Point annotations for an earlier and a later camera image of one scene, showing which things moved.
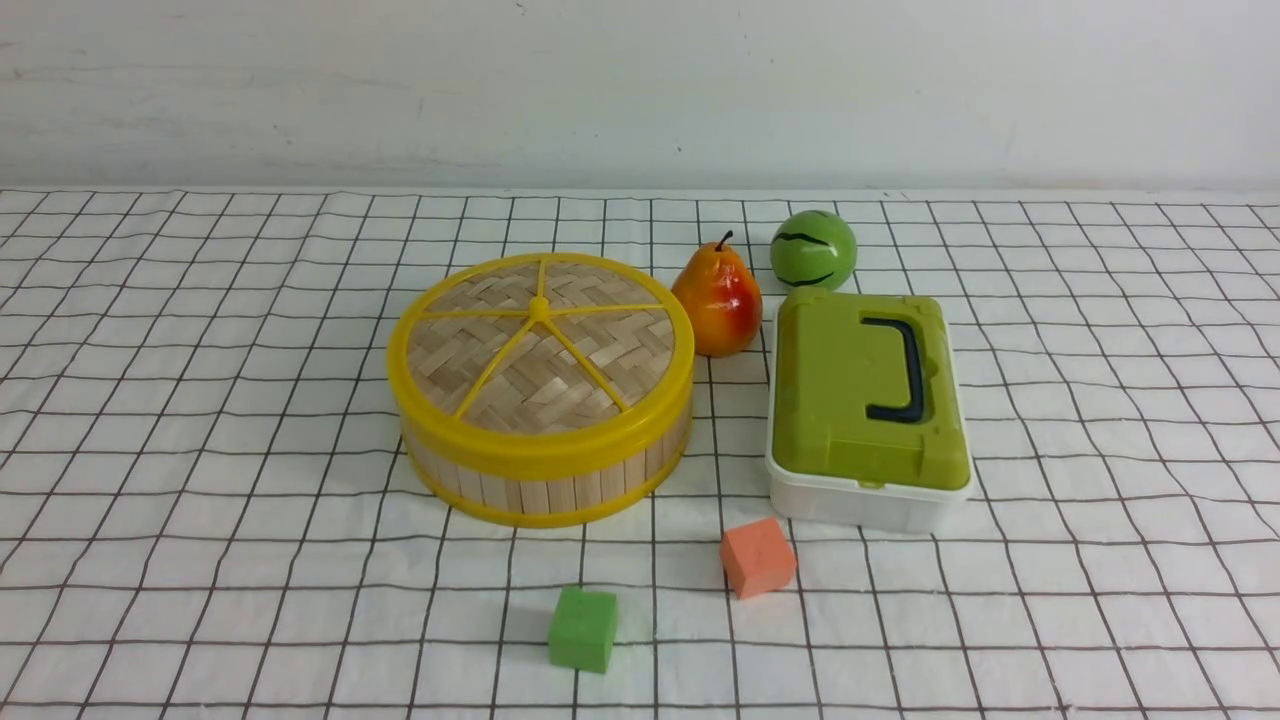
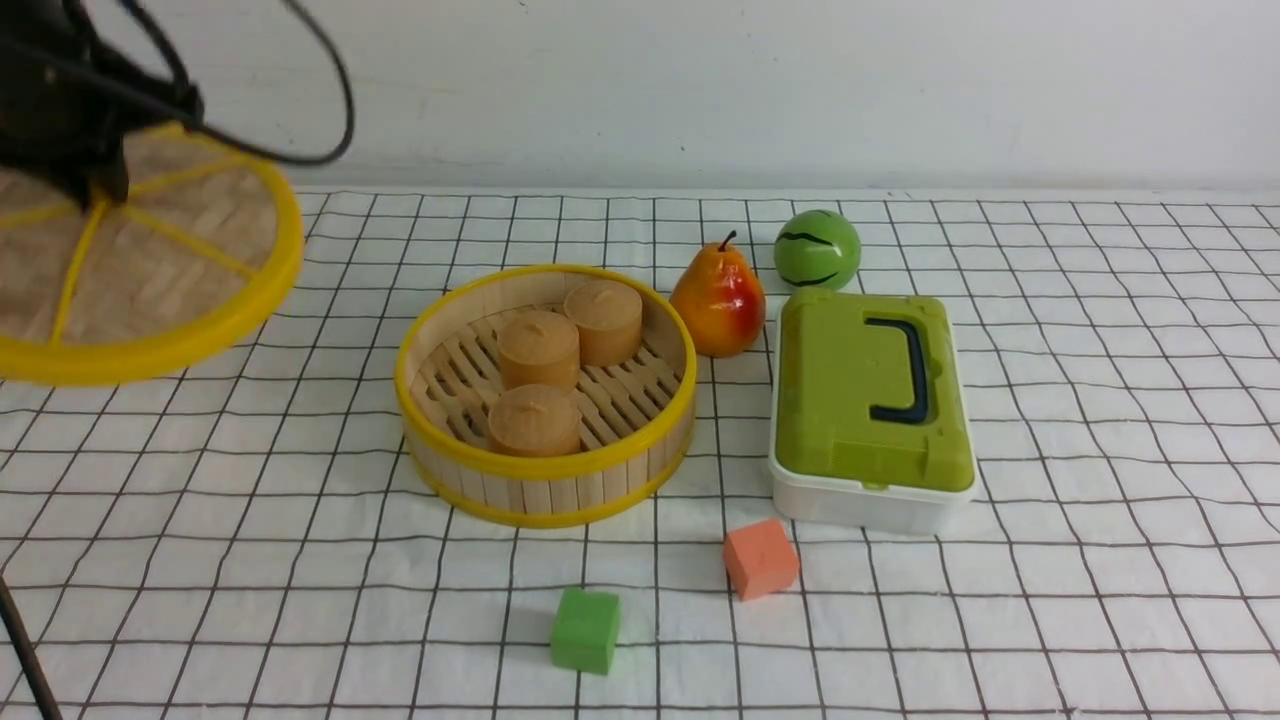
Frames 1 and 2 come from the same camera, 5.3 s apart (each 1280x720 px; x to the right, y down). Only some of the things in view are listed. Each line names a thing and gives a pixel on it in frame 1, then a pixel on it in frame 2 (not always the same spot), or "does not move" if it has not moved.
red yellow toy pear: (717, 299) does not move
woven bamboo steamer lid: (541, 364) → (205, 248)
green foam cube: (583, 629) does not move
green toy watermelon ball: (813, 249) does not move
